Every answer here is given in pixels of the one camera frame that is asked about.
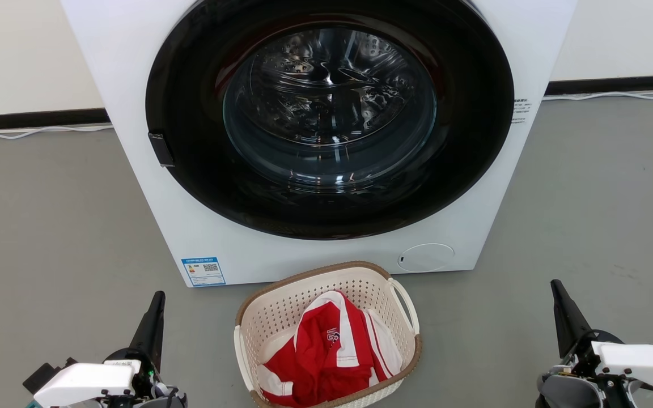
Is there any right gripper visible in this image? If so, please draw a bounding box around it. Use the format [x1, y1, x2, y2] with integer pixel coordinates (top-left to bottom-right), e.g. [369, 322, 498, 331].
[536, 279, 653, 408]

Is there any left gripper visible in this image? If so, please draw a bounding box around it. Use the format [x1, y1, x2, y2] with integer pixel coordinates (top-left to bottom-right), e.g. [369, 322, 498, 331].
[23, 291, 188, 408]

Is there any cream perforated laundry basket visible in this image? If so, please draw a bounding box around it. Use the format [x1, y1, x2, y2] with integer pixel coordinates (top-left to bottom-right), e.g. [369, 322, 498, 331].
[234, 261, 422, 408]

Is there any blue energy label sticker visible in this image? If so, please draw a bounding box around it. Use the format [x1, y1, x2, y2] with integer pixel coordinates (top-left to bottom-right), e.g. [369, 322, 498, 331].
[181, 257, 227, 287]

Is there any white front-load washing machine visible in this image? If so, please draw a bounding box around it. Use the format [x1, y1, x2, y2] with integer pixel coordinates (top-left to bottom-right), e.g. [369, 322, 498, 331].
[60, 0, 578, 288]

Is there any round white filter cover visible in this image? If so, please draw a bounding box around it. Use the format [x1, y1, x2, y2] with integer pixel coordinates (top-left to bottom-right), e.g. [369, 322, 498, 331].
[398, 243, 455, 273]

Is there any round black washer door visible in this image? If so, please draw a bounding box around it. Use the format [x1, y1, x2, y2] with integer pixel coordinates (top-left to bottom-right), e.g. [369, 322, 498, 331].
[145, 0, 515, 240]

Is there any red and white garment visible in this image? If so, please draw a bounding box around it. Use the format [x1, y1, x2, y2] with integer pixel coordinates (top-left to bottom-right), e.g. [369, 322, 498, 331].
[257, 291, 404, 407]

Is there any steel washing machine drum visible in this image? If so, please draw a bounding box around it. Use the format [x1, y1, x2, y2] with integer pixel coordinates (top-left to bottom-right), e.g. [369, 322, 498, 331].
[223, 27, 438, 191]

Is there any black washer door handle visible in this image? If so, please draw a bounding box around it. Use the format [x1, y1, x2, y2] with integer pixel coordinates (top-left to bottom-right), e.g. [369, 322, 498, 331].
[148, 133, 175, 168]

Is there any white floor cable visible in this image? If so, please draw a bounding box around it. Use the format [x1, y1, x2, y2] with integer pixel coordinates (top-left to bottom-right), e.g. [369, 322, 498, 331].
[0, 125, 113, 140]
[542, 88, 653, 102]

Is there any black wall baseboard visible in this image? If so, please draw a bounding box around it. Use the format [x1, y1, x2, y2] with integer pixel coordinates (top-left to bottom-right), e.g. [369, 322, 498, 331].
[0, 108, 111, 132]
[545, 74, 653, 96]

